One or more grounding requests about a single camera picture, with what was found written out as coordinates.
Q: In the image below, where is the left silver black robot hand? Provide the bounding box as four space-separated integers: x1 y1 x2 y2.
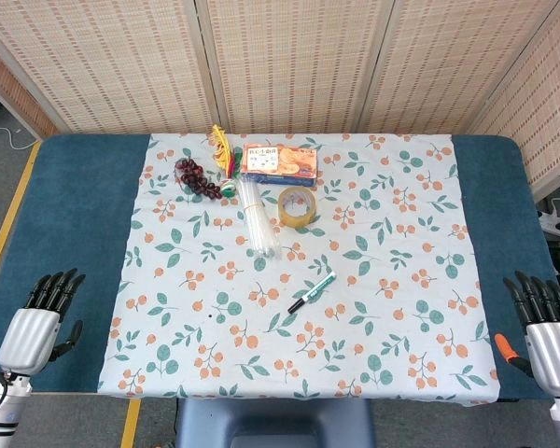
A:
0 268 86 378

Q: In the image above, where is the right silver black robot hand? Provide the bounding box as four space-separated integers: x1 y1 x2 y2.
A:
494 270 560 401

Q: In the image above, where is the white green marker pen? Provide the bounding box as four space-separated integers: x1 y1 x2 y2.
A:
303 271 338 303

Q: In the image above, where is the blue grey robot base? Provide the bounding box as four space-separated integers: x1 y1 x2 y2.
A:
175 398 374 448

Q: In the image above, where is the white power strip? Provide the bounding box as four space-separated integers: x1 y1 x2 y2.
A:
539 209 560 234

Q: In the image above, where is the blue felt table cover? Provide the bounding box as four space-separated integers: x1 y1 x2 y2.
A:
0 133 560 402

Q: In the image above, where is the floral print tablecloth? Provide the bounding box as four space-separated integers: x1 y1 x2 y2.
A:
96 133 501 402

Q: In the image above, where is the dark red grape bunch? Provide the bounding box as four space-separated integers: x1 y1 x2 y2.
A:
175 157 224 202

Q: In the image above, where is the bundle of clear straws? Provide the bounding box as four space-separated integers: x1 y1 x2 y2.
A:
236 179 283 260

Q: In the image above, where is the feather shuttlecock with green base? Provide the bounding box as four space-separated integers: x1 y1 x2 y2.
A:
209 124 244 196

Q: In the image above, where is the clear packing tape roll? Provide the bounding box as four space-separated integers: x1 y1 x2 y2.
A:
277 187 319 230

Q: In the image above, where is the orange cookie box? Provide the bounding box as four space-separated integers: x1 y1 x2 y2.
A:
240 143 319 188

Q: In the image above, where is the bamboo folding screen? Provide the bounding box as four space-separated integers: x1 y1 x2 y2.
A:
0 0 560 202

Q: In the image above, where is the white floor cable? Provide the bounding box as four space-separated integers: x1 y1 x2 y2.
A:
0 123 41 151

